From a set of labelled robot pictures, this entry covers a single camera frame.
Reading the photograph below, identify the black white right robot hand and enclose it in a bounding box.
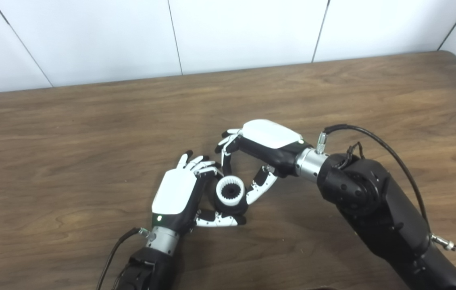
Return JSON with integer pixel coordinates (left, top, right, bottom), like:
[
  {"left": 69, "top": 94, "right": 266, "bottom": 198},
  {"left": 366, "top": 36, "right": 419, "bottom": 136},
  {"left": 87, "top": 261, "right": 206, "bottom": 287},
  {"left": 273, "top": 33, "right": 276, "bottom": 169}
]
[{"left": 215, "top": 119, "right": 313, "bottom": 205}]

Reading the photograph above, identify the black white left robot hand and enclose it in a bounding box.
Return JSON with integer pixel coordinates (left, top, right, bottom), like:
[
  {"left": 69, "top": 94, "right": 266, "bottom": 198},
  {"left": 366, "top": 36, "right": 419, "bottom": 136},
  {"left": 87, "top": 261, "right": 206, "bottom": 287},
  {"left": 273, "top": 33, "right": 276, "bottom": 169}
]
[{"left": 151, "top": 150, "right": 248, "bottom": 236}]

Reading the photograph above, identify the white plastic ring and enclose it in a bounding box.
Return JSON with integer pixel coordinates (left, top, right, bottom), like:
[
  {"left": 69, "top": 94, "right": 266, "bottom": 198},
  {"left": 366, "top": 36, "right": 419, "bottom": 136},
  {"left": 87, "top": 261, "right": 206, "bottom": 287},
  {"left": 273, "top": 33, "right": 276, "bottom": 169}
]
[{"left": 216, "top": 176, "right": 246, "bottom": 207}]

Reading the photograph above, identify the round black plastic part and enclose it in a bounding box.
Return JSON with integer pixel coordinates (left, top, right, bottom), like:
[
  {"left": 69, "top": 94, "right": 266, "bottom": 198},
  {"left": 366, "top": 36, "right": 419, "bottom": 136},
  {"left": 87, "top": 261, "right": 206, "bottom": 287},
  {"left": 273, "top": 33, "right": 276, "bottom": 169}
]
[{"left": 210, "top": 177, "right": 249, "bottom": 216}]

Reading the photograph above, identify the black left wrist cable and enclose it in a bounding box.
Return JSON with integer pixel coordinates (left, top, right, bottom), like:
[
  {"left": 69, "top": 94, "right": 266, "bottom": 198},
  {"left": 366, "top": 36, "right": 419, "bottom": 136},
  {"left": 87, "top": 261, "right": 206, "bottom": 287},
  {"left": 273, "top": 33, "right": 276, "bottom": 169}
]
[{"left": 96, "top": 228, "right": 150, "bottom": 290}]

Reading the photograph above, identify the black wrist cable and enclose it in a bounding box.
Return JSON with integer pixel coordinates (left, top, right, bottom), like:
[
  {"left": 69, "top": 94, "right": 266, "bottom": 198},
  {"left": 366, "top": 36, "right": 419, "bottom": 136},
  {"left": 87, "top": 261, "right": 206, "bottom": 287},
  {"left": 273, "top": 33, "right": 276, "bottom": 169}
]
[
  {"left": 96, "top": 228, "right": 150, "bottom": 290},
  {"left": 317, "top": 124, "right": 456, "bottom": 251}
]

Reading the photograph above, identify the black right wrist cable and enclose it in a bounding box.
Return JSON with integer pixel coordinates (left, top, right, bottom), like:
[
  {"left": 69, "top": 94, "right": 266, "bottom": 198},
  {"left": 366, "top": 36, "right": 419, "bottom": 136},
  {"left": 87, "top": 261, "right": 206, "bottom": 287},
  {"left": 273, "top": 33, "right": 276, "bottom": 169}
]
[{"left": 317, "top": 124, "right": 456, "bottom": 251}]

